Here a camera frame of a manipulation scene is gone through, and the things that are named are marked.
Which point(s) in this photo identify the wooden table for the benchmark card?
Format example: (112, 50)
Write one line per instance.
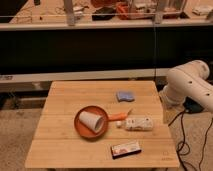
(56, 144)

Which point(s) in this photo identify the white paper cup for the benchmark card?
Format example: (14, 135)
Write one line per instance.
(92, 121)

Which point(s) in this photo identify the orange carrot toy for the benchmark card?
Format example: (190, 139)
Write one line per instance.
(119, 116)

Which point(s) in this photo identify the small printed box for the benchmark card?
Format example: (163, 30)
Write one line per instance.
(125, 149)

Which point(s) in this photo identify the orange plate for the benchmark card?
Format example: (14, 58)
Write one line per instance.
(85, 132)

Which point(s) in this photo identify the black object on bench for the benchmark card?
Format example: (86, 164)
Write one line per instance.
(104, 13)

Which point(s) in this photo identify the orange object on bench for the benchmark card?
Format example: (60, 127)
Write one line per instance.
(124, 12)

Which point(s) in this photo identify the blue sponge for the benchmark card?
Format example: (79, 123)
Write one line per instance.
(125, 96)

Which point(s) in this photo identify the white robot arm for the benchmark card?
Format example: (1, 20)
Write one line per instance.
(188, 80)

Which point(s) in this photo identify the clear plastic bottle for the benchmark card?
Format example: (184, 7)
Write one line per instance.
(136, 124)

